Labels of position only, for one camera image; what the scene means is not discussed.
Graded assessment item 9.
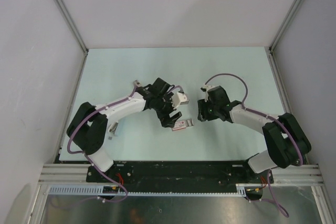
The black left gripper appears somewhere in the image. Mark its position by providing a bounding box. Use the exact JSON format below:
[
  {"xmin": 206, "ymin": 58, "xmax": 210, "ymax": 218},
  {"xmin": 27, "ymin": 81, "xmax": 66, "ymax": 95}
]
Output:
[{"xmin": 154, "ymin": 92, "xmax": 182, "ymax": 127}]

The red staple box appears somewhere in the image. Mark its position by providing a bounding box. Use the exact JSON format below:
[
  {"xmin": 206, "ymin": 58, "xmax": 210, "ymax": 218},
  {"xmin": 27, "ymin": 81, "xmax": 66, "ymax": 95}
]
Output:
[{"xmin": 172, "ymin": 119, "xmax": 194, "ymax": 131}]

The beige black small stapler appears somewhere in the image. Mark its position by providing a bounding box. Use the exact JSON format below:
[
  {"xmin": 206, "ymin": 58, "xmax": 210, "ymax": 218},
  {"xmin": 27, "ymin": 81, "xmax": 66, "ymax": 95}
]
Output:
[{"xmin": 133, "ymin": 80, "xmax": 144, "ymax": 92}]

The light blue white stapler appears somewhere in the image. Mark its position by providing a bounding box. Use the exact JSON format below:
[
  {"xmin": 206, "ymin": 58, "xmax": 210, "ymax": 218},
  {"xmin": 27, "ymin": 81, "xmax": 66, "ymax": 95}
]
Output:
[{"xmin": 108, "ymin": 122, "xmax": 119, "ymax": 138}]

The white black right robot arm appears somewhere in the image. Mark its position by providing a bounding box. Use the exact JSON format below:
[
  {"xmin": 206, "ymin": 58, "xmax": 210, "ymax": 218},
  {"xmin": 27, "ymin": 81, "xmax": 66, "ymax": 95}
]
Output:
[{"xmin": 197, "ymin": 85, "xmax": 311, "ymax": 183}]

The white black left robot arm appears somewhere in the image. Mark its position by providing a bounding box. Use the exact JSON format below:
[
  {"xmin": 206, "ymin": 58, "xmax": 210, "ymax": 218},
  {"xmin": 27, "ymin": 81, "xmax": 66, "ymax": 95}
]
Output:
[{"xmin": 66, "ymin": 78, "xmax": 188, "ymax": 182}]

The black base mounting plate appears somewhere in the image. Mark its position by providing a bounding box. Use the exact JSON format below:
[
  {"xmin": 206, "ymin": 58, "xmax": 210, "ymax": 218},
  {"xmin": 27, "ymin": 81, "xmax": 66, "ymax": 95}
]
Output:
[{"xmin": 86, "ymin": 160, "xmax": 274, "ymax": 186}]

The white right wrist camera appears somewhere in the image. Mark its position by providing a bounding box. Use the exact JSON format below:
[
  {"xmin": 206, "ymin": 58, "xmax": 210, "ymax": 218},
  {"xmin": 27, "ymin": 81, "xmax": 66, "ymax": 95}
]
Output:
[{"xmin": 201, "ymin": 84, "xmax": 214, "ymax": 102}]

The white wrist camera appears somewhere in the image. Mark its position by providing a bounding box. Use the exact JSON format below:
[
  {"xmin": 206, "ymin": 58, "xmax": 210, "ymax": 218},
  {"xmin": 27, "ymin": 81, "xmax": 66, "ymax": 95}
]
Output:
[
  {"xmin": 201, "ymin": 84, "xmax": 214, "ymax": 102},
  {"xmin": 172, "ymin": 92, "xmax": 189, "ymax": 109}
]

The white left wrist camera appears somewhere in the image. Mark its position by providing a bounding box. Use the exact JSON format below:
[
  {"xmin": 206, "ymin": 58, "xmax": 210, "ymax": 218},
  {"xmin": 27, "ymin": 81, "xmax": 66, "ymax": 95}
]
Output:
[{"xmin": 172, "ymin": 92, "xmax": 189, "ymax": 109}]

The white slotted cable duct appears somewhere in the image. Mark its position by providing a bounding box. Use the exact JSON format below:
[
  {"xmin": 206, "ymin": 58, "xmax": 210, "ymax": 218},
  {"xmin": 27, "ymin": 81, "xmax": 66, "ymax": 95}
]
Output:
[{"xmin": 47, "ymin": 183, "xmax": 263, "ymax": 197}]

